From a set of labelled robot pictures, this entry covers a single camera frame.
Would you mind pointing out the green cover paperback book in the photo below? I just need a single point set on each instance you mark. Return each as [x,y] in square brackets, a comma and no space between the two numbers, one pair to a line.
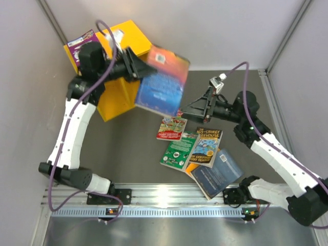
[178,153]

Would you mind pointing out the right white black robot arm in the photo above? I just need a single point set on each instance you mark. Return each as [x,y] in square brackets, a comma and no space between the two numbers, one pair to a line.
[304,194]

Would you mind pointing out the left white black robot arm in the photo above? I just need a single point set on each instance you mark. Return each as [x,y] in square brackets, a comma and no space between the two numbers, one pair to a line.
[82,98]

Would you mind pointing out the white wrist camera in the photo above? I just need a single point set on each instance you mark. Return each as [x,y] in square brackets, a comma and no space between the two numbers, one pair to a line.
[217,83]
[115,42]

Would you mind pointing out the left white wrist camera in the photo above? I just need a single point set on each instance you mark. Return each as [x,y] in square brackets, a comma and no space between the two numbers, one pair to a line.
[115,42]

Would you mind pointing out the blue orange gradient cover book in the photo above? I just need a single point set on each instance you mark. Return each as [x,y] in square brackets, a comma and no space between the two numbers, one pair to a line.
[161,92]

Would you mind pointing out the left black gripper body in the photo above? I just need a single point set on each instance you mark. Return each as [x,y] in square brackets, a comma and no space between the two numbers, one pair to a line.
[120,67]

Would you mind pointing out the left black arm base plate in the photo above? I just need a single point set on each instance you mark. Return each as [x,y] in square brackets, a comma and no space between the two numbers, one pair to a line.
[124,195]

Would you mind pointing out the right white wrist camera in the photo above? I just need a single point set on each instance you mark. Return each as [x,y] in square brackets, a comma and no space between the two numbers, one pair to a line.
[217,83]

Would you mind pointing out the perforated metal cable tray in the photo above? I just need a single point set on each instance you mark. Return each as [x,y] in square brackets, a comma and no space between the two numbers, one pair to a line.
[134,212]

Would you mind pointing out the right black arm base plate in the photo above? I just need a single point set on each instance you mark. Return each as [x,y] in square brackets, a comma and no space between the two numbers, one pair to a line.
[237,196]

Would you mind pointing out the purple cover paperback book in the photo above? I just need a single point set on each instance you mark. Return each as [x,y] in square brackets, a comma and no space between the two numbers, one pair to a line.
[72,48]

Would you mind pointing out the dark blue nineteen eighty-four book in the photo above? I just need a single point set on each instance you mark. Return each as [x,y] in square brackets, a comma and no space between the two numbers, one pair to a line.
[214,180]

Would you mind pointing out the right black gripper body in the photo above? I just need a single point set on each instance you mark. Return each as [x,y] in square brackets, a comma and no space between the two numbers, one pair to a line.
[221,109]

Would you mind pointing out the red 13-storey treehouse book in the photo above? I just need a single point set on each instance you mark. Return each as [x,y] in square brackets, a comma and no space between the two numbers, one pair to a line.
[171,129]

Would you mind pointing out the yellow blue 169-storey treehouse book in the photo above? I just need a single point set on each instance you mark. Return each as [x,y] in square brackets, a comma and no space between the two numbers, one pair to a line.
[206,149]

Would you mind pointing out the aluminium mounting rail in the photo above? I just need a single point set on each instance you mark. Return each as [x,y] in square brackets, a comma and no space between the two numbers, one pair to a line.
[147,195]

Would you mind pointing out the yellow wooden cubby shelf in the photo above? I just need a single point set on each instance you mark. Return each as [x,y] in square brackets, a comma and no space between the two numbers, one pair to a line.
[119,95]

